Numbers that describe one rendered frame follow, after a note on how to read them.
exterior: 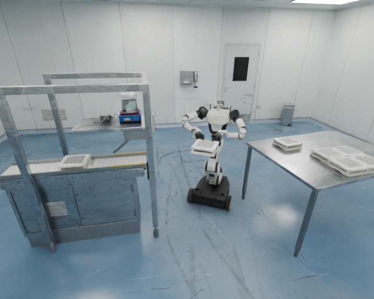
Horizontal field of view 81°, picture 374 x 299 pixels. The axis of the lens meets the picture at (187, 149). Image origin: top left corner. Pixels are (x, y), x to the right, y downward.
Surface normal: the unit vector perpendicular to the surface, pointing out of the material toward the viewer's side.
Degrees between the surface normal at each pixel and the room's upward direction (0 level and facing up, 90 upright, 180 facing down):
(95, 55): 90
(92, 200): 90
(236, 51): 90
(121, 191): 90
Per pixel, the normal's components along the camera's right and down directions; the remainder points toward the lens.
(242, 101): 0.16, 0.41
